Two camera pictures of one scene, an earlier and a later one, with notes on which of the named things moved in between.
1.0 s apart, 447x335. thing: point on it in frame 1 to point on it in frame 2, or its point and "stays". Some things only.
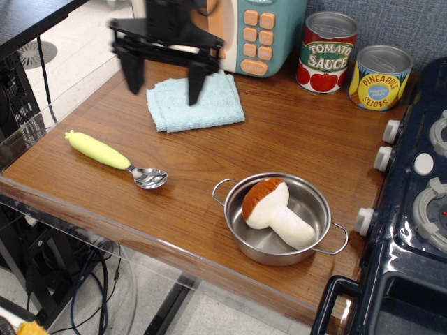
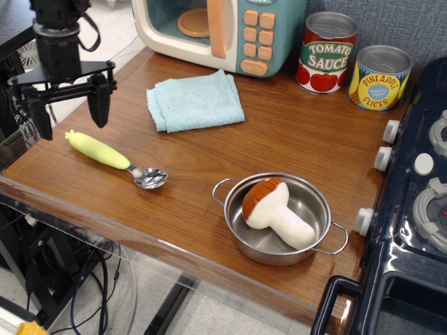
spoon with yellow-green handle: (144, 178) stays
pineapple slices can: (380, 77) stays
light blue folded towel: (218, 103) stays
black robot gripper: (167, 31) to (61, 75)
